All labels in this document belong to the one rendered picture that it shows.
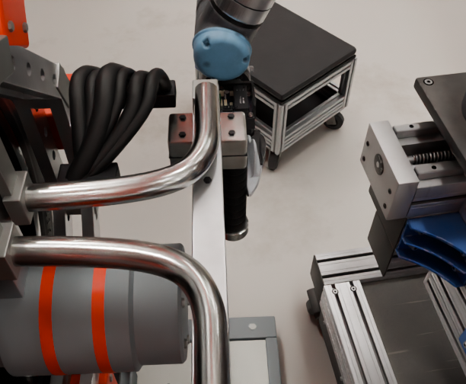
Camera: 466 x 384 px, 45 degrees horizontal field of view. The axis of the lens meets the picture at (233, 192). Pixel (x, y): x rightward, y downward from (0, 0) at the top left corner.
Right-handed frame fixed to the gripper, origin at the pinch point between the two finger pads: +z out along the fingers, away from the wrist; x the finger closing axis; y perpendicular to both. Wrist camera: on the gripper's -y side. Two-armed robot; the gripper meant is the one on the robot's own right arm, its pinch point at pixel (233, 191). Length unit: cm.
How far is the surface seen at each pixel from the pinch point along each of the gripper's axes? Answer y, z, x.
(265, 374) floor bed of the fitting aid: -75, -5, 8
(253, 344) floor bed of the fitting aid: -75, -13, 5
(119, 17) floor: -83, -173, -42
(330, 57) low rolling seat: -49, -94, 34
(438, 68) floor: -83, -130, 88
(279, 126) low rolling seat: -61, -76, 18
